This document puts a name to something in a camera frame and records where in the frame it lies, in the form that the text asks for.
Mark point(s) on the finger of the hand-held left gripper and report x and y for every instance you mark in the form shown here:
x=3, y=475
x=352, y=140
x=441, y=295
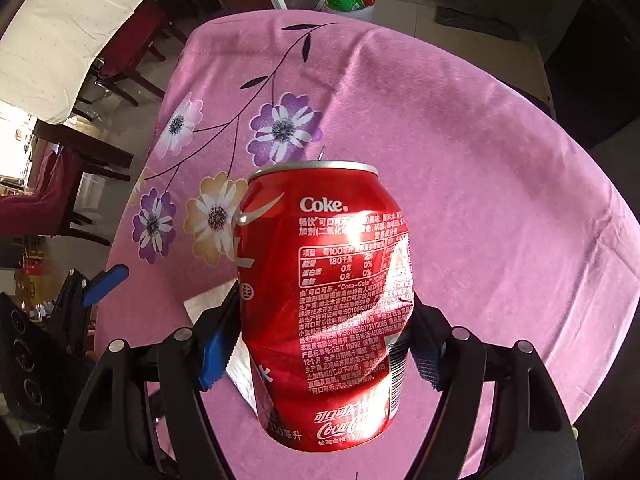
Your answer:
x=107, y=282

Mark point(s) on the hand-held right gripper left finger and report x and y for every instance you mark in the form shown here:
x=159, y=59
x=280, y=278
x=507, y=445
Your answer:
x=217, y=355

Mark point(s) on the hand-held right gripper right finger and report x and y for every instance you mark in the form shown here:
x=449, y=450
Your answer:
x=427, y=360

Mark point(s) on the dented red soda can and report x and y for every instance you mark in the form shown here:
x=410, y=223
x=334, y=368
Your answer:
x=320, y=260

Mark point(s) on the white paper napkin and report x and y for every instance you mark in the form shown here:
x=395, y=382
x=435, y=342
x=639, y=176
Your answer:
x=205, y=302

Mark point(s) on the red cushioned wooden chair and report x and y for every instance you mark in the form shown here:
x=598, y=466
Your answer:
x=45, y=185
x=140, y=35

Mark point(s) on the dark wooden dining table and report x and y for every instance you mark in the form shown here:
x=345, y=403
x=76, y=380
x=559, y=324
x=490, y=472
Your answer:
x=75, y=137

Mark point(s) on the pink floral tablecloth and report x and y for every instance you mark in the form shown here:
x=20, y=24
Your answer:
x=450, y=160

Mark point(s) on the white table cover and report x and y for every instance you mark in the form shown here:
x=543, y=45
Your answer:
x=75, y=25

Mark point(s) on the dark floor mat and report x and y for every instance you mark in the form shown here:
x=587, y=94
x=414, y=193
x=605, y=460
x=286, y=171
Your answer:
x=475, y=22

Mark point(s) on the white waste bin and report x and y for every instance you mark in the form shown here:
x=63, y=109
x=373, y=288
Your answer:
x=362, y=14

